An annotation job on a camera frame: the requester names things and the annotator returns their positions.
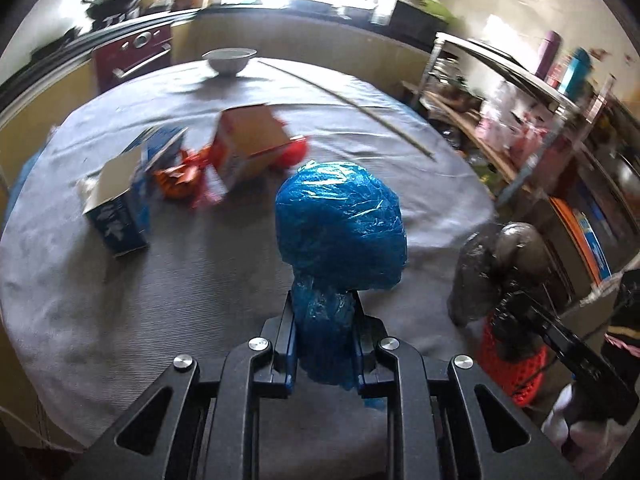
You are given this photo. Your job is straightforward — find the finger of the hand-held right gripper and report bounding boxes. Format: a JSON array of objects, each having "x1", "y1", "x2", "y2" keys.
[{"x1": 496, "y1": 290, "x2": 557, "y2": 342}]

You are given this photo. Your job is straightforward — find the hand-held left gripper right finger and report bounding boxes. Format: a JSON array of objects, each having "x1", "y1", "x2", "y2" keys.
[{"x1": 350, "y1": 292, "x2": 581, "y2": 480}]

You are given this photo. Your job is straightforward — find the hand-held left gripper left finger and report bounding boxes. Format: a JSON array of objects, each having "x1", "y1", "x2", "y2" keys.
[{"x1": 65, "y1": 292, "x2": 301, "y2": 480}]

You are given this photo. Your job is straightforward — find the black plastic bag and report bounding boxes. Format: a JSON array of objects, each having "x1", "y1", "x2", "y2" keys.
[{"x1": 446, "y1": 221, "x2": 556, "y2": 361}]

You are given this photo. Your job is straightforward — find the red plastic basket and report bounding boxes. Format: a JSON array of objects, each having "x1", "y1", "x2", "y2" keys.
[{"x1": 477, "y1": 305, "x2": 549, "y2": 409}]

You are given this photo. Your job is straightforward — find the blue plastic bag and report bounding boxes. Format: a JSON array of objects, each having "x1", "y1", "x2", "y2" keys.
[{"x1": 275, "y1": 159, "x2": 408, "y2": 411}]

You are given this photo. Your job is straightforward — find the red plastic wrapper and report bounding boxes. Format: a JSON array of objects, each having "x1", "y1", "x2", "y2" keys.
[{"x1": 191, "y1": 160, "x2": 227, "y2": 209}]

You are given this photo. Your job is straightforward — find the orange snack packet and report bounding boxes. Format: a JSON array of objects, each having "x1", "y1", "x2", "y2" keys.
[{"x1": 152, "y1": 147, "x2": 213, "y2": 202}]

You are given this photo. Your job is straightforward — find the orange white carton box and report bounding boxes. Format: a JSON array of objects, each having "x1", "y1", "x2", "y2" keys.
[{"x1": 207, "y1": 104, "x2": 293, "y2": 196}]

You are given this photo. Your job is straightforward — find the blue carton box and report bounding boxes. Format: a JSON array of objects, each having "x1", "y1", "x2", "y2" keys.
[
  {"x1": 125, "y1": 126, "x2": 190, "y2": 181},
  {"x1": 82, "y1": 149, "x2": 152, "y2": 260}
]

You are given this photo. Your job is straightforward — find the person's right forearm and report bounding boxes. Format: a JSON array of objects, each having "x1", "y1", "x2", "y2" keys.
[{"x1": 602, "y1": 269, "x2": 640, "y2": 376}]

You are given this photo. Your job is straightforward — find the white cloth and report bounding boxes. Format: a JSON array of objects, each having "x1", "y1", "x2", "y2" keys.
[{"x1": 542, "y1": 385, "x2": 640, "y2": 463}]

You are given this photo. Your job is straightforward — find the grey tablecloth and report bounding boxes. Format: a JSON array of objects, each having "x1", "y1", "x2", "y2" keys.
[{"x1": 0, "y1": 57, "x2": 497, "y2": 453}]

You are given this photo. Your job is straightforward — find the orange blue box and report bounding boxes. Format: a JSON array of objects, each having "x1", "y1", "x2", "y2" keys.
[{"x1": 549, "y1": 195, "x2": 614, "y2": 287}]

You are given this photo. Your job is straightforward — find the crumpled red plastic bag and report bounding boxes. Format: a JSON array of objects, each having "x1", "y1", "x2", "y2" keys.
[{"x1": 270, "y1": 135, "x2": 309, "y2": 171}]

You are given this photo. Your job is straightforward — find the white plastic bag on shelf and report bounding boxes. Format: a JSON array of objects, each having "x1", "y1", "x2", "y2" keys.
[{"x1": 475, "y1": 80, "x2": 547, "y2": 147}]

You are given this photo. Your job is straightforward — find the metal storage rack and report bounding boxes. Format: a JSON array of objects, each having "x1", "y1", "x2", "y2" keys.
[{"x1": 420, "y1": 32, "x2": 640, "y2": 306}]

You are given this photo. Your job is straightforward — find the long wooden stick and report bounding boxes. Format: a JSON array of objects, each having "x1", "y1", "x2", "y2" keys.
[{"x1": 257, "y1": 58, "x2": 437, "y2": 161}]

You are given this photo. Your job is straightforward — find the blue bottle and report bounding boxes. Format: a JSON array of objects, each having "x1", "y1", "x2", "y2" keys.
[{"x1": 559, "y1": 47, "x2": 592, "y2": 99}]

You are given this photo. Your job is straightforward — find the pink bottle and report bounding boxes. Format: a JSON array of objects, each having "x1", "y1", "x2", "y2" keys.
[{"x1": 535, "y1": 30, "x2": 562, "y2": 79}]

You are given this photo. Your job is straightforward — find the white bowl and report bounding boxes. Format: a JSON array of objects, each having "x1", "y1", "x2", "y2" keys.
[{"x1": 201, "y1": 48, "x2": 258, "y2": 77}]

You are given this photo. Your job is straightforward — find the blue table cover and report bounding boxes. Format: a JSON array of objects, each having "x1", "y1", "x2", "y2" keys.
[{"x1": 5, "y1": 152, "x2": 46, "y2": 216}]

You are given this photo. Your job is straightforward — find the dark microwave oven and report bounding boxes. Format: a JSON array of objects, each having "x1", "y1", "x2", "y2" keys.
[{"x1": 387, "y1": 0, "x2": 452, "y2": 47}]

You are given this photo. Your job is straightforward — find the maroon oven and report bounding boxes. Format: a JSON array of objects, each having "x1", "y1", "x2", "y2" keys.
[{"x1": 92, "y1": 25, "x2": 174, "y2": 94}]

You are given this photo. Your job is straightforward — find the black kitchen countertop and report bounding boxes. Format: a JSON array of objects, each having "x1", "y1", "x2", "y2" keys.
[{"x1": 0, "y1": 6, "x2": 201, "y2": 108}]

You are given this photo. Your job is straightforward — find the black wok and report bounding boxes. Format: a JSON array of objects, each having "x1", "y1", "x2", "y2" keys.
[{"x1": 82, "y1": 0, "x2": 142, "y2": 22}]

